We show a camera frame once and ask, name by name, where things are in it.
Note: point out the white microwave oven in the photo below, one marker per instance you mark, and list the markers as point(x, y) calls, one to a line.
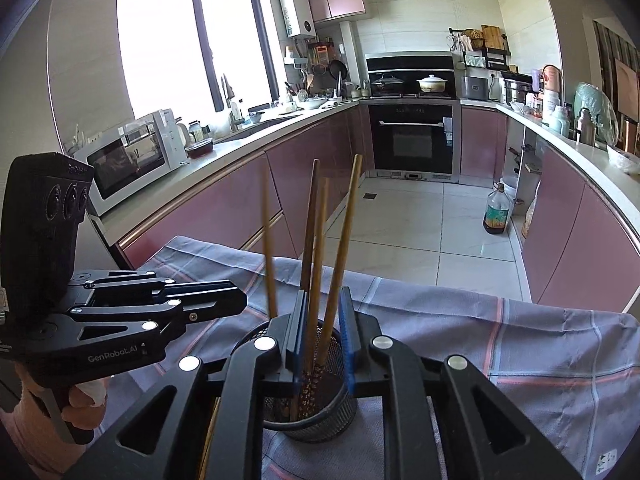
point(131, 156)

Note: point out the mint green fan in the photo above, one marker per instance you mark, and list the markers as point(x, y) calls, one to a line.
point(601, 111)

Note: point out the cooking oil bottle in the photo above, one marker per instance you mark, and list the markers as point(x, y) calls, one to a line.
point(497, 210)

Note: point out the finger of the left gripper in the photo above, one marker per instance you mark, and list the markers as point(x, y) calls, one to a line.
point(200, 304)
point(84, 282)

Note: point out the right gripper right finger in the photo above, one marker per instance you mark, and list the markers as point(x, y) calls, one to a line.
point(442, 419)

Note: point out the bamboo chopstick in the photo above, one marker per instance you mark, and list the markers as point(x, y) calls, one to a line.
point(267, 243)
point(316, 279)
point(305, 277)
point(339, 264)
point(202, 471)

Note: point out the white water heater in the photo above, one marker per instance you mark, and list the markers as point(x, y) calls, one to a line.
point(298, 19)

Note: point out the wall spice rack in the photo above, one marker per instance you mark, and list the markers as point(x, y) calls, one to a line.
point(484, 47)

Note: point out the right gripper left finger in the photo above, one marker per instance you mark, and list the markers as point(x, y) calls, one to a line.
point(204, 420)

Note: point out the black mesh holder cup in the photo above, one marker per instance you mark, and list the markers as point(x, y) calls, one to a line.
point(268, 371)

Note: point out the pink kettle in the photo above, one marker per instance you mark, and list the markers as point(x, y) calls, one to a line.
point(551, 88)

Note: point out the white clay pot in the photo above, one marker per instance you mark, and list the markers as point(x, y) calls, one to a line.
point(432, 84)

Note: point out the left hand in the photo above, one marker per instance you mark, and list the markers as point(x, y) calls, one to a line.
point(70, 415)

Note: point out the pink sleeved left forearm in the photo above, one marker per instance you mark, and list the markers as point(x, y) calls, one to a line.
point(30, 446)

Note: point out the black built-in oven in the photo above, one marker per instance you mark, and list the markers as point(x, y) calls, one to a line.
point(417, 135)

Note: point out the black cooking pot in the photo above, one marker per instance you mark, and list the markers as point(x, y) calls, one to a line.
point(386, 85)

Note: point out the black left camera box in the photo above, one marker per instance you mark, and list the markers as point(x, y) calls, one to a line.
point(45, 201)

